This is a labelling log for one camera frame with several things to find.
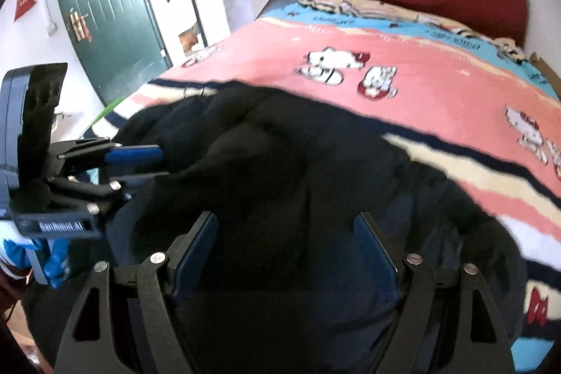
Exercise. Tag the striped cartoon printed blanket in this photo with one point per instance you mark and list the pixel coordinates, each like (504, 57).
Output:
(416, 115)

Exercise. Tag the orange box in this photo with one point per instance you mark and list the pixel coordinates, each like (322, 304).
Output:
(188, 40)

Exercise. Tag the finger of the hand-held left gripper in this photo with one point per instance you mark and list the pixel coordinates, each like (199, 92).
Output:
(105, 189)
(131, 155)

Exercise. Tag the red wall ornament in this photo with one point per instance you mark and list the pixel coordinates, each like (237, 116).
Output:
(24, 1)

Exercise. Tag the green door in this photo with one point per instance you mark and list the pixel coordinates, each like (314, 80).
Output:
(109, 6)

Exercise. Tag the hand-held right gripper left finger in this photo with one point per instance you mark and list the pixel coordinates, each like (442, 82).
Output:
(197, 255)

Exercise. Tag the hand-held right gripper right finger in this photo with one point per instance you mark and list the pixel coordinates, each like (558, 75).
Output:
(377, 260)

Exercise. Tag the brown cardboard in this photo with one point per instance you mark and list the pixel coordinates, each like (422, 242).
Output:
(545, 74)

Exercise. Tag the green strip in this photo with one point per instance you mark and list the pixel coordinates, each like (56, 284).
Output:
(105, 113)

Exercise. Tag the dark navy puffer jacket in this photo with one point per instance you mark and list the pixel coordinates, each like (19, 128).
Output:
(285, 181)

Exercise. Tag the person's left hand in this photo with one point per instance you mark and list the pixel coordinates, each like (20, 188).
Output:
(59, 264)

